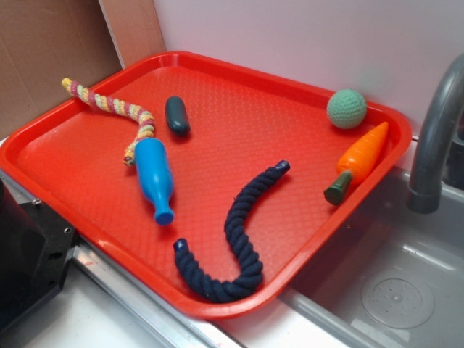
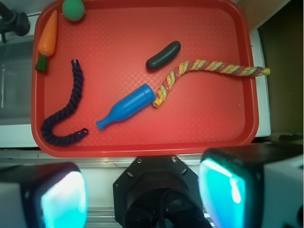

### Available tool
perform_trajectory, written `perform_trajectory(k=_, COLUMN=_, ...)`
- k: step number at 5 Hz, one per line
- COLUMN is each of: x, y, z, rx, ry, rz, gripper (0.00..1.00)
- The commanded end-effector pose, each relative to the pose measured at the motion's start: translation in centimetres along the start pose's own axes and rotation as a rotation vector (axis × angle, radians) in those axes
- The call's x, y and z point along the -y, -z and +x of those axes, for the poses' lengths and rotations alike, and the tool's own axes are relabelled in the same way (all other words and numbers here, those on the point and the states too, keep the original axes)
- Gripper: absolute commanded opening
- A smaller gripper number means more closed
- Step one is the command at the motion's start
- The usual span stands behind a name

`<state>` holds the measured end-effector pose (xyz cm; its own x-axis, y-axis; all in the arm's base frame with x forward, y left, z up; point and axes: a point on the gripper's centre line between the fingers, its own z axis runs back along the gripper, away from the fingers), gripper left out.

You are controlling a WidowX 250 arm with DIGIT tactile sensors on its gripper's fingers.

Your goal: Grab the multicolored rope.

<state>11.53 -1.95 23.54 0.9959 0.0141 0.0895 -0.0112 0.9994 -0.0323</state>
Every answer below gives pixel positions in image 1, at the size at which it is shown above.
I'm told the multicolored twisted rope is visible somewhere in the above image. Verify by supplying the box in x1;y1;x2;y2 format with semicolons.
61;77;157;167

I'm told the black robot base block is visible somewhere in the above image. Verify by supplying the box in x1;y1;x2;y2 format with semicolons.
1;183;77;334

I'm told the red plastic tray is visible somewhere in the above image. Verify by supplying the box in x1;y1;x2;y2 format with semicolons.
1;52;412;320

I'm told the blue toy bottle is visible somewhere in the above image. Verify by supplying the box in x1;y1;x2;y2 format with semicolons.
135;138;175;225

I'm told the dark green toy cucumber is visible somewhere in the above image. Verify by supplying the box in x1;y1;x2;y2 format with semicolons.
165;96;191;136

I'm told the orange toy carrot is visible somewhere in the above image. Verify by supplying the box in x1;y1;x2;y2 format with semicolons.
324;122;389;206

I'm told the green textured ball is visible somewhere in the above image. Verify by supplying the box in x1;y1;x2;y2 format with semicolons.
326;89;367;130

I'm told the grey toy sink basin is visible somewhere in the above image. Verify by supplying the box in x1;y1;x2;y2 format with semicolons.
281;170;463;347

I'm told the grey toy faucet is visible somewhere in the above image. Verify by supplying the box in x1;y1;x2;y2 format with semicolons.
407;55;463;214

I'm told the brown cardboard panel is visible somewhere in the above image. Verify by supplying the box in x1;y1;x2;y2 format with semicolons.
1;1;165;138

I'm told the navy blue twisted rope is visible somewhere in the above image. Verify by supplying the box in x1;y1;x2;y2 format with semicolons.
173;159;291;304

